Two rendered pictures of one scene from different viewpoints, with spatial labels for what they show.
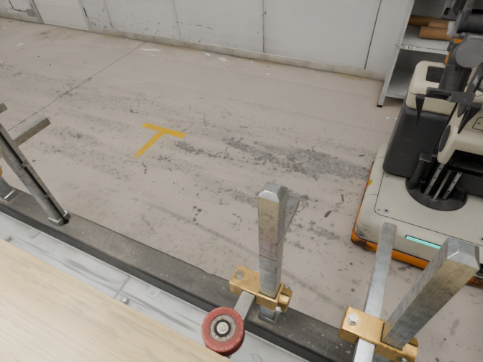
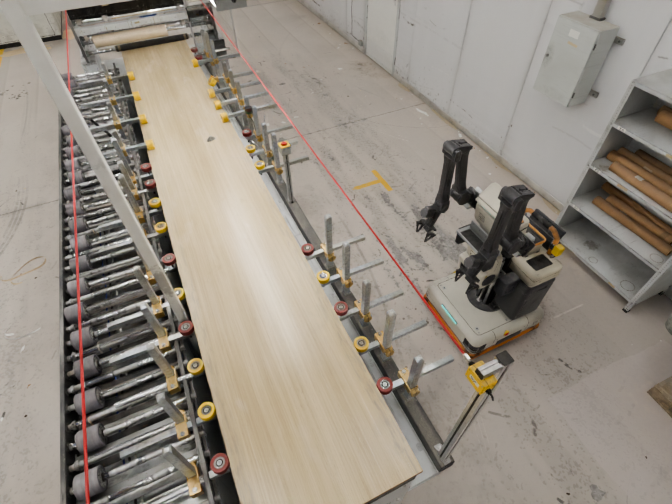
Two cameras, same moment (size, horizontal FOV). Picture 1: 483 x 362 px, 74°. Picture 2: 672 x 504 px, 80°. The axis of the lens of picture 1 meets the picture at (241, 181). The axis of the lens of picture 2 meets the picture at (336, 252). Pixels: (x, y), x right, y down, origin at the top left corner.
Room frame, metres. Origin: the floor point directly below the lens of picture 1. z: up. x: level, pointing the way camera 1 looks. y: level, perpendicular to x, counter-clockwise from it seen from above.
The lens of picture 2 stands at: (-1.06, -1.14, 2.81)
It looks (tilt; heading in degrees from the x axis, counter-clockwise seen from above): 48 degrees down; 37
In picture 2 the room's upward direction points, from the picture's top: 1 degrees counter-clockwise
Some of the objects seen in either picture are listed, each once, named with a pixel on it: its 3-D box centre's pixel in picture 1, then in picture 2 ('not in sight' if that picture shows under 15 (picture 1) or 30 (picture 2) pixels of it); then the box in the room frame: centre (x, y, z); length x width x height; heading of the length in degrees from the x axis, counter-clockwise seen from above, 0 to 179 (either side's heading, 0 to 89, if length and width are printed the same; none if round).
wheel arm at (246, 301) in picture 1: (264, 264); (335, 247); (0.39, -0.04, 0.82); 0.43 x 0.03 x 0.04; 151
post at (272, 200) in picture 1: (270, 268); (329, 242); (0.31, -0.05, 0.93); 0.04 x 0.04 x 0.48; 61
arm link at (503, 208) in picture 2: not in sight; (498, 227); (0.53, -0.94, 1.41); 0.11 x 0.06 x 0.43; 61
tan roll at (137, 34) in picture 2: not in sight; (149, 32); (1.70, 3.60, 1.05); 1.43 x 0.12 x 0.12; 151
